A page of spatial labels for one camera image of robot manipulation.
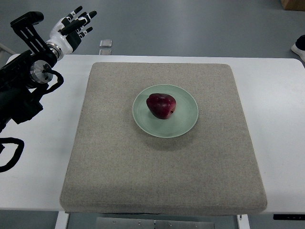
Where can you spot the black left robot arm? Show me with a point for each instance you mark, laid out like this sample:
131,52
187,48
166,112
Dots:
28,77

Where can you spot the light green plate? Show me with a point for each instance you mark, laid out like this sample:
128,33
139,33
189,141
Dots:
180,122

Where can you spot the black table control panel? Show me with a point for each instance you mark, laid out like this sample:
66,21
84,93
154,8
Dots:
291,217

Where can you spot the lower metal floor plate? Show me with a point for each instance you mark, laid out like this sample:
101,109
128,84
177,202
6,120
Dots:
105,52

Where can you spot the cardboard box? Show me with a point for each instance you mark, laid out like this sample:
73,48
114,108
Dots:
297,5

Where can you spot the beige fabric mat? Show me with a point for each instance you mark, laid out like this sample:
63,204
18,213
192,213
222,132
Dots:
115,167

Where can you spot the black white shoe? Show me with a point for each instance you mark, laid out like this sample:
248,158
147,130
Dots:
299,47

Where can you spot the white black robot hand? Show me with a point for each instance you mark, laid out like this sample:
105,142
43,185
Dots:
67,34

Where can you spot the metal base plate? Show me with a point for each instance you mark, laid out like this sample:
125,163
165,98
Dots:
120,223

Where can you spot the red apple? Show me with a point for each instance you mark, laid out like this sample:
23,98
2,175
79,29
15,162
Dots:
161,105

